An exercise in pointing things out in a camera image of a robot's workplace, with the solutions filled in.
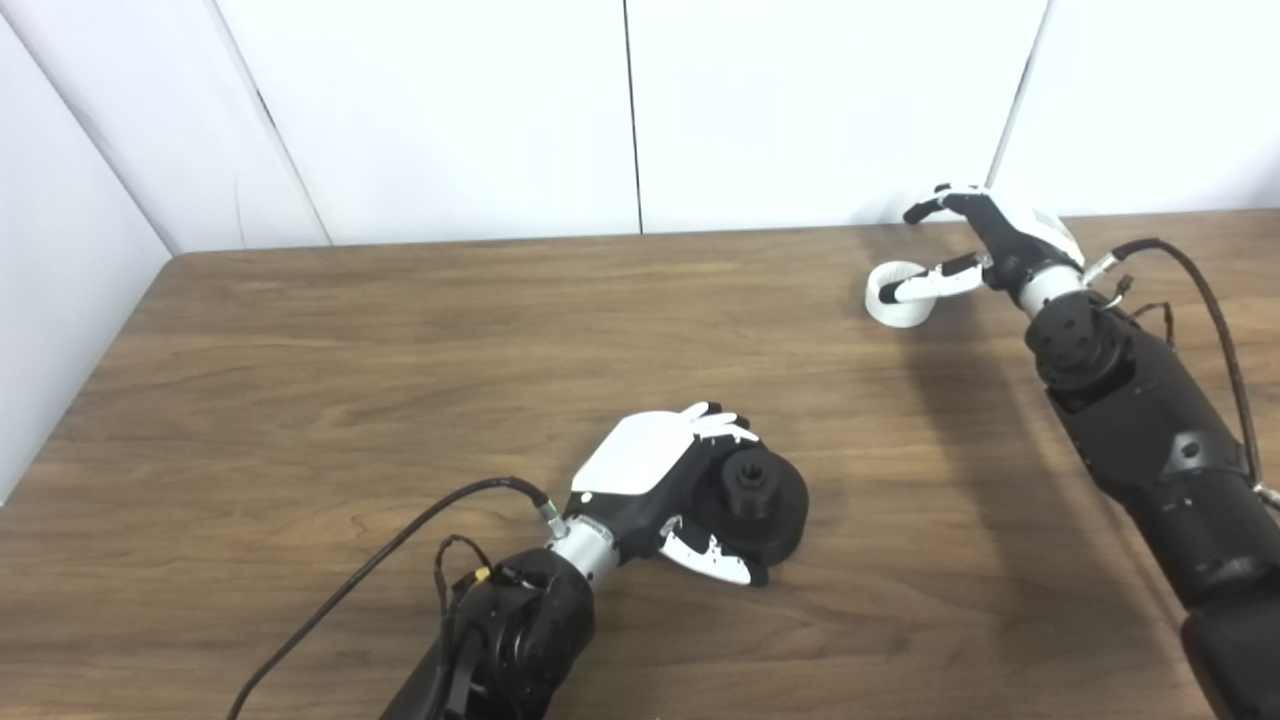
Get round black part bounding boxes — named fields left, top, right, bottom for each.
left=695, top=446, right=811, bottom=577

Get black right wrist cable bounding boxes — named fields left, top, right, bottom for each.
left=1085, top=237, right=1280, bottom=513

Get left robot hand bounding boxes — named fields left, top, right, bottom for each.
left=565, top=401, right=772, bottom=589

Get thin right arm wires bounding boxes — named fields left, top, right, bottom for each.
left=1104, top=274, right=1177, bottom=347

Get white ring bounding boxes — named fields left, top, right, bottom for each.
left=864, top=260, right=939, bottom=330

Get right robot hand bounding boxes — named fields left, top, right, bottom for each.
left=878, top=183, right=1087, bottom=305

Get thin arm wires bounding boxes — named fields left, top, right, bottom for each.
left=1104, top=274, right=1177, bottom=347
left=432, top=534, right=543, bottom=643

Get thin left arm wires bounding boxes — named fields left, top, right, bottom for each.
left=432, top=534, right=543, bottom=643

